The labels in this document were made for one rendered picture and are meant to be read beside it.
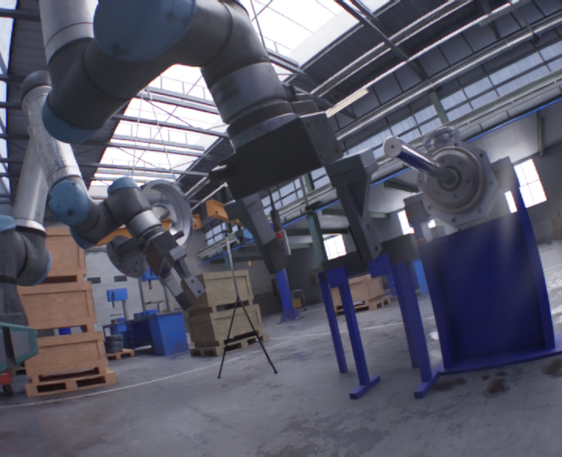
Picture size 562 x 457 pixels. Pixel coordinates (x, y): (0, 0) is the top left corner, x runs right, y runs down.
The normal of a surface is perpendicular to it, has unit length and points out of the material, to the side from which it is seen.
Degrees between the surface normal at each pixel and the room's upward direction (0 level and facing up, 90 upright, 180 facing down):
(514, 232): 90
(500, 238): 90
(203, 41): 145
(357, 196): 114
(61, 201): 90
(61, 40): 109
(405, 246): 90
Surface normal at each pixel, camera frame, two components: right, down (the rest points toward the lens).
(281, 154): -0.59, 0.40
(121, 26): -0.35, 0.30
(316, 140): 0.70, -0.18
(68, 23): 0.35, -0.02
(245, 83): 0.02, 0.18
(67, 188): 0.21, -0.25
